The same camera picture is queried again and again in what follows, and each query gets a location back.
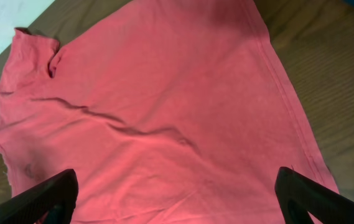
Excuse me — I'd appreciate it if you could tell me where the red t-shirt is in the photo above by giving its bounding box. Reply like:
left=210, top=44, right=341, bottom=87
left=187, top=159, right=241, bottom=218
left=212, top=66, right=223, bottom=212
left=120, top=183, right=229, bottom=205
left=0, top=0, right=337, bottom=223

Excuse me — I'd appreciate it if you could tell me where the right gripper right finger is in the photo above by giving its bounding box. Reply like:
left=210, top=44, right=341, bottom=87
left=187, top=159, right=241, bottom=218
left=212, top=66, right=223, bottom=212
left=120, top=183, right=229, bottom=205
left=274, top=167, right=354, bottom=224

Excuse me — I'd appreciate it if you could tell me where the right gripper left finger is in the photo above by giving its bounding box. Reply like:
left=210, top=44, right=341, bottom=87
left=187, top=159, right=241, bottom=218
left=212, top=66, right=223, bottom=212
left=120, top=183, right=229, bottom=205
left=0, top=169, right=78, bottom=224

